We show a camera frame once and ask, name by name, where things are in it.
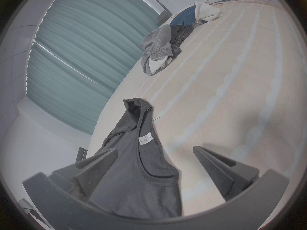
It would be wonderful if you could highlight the pile of clothes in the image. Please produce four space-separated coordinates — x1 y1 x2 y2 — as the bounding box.
140 1 224 77

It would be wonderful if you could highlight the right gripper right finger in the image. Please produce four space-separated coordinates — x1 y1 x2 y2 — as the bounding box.
193 146 260 202

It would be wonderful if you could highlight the white printed pillow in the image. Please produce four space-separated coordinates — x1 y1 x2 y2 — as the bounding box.
168 13 180 25

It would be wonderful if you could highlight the grey bedside table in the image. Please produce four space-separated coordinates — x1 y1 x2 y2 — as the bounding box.
157 11 171 24

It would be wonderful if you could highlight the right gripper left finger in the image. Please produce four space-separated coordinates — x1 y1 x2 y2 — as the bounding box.
49 148 118 202

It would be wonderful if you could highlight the blue-green curtain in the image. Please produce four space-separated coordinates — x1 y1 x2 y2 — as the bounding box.
32 0 163 94
25 42 115 136

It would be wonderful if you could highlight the black T-shirt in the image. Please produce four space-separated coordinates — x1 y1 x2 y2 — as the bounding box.
87 98 183 219

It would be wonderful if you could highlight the bed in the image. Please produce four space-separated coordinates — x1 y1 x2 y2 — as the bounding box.
87 0 306 219

